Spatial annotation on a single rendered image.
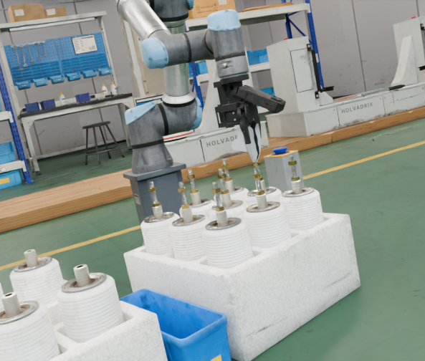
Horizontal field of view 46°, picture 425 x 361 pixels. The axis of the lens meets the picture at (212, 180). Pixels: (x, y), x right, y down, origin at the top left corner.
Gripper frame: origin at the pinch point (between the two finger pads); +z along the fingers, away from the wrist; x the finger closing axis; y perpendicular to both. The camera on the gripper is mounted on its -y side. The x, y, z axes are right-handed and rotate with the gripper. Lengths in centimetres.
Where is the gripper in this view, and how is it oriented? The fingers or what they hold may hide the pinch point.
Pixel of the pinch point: (256, 155)
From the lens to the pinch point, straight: 125.0
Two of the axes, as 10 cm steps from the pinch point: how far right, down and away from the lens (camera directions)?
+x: -4.6, 2.4, -8.6
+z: 2.0, 9.7, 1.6
